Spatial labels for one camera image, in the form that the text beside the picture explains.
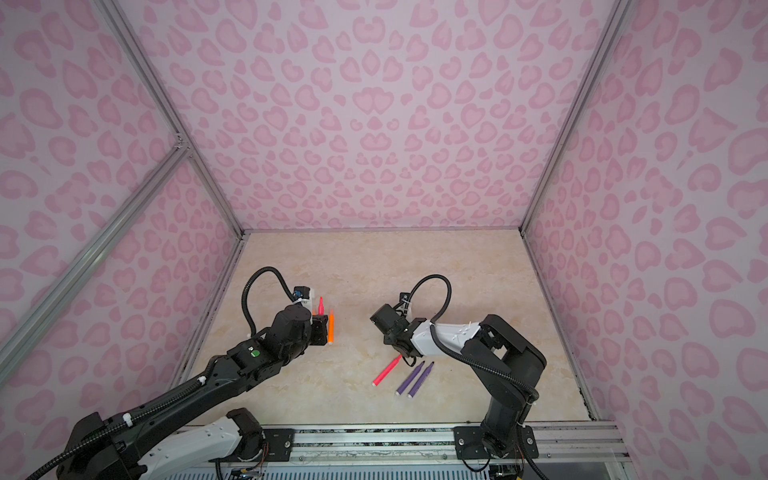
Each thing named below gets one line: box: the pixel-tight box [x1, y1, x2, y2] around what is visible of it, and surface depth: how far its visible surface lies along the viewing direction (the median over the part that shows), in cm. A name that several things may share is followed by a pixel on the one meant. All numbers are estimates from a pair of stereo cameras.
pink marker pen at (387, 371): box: [372, 354, 403, 387], surface depth 87 cm
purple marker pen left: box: [395, 360, 426, 396], surface depth 85 cm
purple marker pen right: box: [407, 361, 435, 399], surface depth 85 cm
